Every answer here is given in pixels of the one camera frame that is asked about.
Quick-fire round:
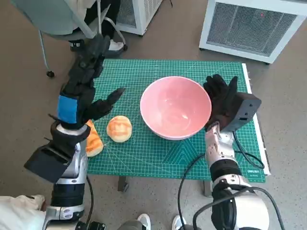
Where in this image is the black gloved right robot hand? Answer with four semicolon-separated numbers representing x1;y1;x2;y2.
203;73;239;132

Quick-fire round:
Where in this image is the green cutting mat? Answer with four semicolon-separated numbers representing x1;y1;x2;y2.
86;59;266;184

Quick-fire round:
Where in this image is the person in white clothing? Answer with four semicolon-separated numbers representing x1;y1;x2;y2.
0;194;47;230

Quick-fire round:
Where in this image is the black robot waist part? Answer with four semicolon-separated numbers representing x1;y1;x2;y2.
76;220;107;230

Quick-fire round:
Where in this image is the pink bowl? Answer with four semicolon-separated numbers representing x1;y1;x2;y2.
140;76;213;141

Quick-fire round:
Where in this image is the grey metal table leg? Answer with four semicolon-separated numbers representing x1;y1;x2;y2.
203;180;214;198
118;176;130;192

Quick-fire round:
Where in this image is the small white vented cabinet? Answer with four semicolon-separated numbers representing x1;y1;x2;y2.
115;0;165;36

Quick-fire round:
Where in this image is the seated person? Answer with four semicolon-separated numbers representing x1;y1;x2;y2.
69;0;125;52

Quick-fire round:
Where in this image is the long toy bread loaf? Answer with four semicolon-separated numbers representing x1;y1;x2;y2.
85;119;104;158

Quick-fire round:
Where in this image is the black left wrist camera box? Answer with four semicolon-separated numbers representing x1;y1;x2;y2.
23;143;72;184

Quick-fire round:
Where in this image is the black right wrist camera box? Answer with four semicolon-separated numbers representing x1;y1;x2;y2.
222;92;262;132

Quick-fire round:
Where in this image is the long black robot cable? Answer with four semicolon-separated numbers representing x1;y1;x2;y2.
177;153;207;230

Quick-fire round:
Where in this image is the black right camera cable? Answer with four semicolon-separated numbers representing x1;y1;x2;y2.
233;131;265;170

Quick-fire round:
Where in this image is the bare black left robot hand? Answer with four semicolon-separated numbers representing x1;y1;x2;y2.
57;33;127;130

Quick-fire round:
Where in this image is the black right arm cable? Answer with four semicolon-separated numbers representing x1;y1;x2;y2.
193;186;286;230

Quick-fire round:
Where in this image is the round toy bread bun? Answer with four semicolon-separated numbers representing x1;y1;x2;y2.
106;115;133;143

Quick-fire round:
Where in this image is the grey office chair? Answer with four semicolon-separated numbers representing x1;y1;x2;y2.
9;0;128;79

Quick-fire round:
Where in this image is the large white vented cabinet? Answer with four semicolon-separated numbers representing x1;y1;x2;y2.
199;0;307;64

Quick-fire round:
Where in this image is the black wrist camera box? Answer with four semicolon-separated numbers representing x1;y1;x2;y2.
222;92;262;132
23;143;72;184

